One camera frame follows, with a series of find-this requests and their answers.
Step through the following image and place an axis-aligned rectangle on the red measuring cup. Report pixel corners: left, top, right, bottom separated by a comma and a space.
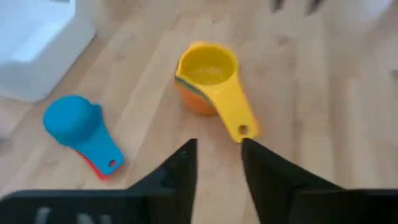
74, 149, 125, 181

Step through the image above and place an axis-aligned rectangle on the orange measuring cup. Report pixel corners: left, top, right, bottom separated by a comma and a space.
177, 82, 218, 116

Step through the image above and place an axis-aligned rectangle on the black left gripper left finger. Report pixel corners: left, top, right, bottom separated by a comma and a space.
0, 138, 198, 224

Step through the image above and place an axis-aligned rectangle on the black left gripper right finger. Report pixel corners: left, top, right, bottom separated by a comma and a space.
241, 138, 398, 224

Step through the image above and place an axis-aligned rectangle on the teal measuring cup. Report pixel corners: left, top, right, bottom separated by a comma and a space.
42, 95, 125, 177

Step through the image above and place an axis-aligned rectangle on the white plastic basket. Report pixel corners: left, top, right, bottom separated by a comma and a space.
0, 0, 96, 103

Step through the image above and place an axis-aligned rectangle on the yellow measuring cup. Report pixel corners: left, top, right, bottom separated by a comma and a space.
174, 40, 261, 144

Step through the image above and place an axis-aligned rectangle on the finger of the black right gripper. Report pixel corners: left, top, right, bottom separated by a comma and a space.
306, 0, 326, 16
269, 0, 285, 14

